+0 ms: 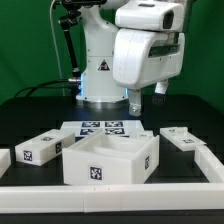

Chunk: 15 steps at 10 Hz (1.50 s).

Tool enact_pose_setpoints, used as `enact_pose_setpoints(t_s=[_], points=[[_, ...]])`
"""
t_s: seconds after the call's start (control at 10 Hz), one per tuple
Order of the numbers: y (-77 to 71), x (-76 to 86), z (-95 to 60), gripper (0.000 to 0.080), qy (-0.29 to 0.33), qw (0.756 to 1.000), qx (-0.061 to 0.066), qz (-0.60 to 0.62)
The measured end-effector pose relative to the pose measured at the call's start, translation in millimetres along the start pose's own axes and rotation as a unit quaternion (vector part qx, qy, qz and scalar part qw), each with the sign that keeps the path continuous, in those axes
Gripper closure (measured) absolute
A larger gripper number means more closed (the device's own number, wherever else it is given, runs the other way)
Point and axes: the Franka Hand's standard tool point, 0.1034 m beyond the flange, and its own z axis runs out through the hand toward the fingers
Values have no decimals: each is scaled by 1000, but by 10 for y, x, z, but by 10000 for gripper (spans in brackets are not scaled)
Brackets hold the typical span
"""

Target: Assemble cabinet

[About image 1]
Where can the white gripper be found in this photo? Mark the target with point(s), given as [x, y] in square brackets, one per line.
[142, 58]

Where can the white cabinet body box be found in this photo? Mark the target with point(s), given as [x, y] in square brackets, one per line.
[109, 159]

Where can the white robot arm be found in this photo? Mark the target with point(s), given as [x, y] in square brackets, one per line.
[98, 87]

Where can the white cabinet top block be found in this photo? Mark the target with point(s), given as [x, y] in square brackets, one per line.
[43, 148]

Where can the white left fence piece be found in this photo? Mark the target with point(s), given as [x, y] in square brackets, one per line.
[5, 161]

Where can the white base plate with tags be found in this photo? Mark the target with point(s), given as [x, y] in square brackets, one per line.
[114, 127]

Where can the white right fence rail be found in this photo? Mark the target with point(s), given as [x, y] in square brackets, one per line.
[209, 164]

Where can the white fence rail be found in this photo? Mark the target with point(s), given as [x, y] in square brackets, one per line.
[209, 164]
[106, 198]

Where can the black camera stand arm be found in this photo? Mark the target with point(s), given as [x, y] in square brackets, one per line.
[73, 8]

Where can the white front fence rail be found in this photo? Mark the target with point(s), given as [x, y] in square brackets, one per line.
[106, 198]

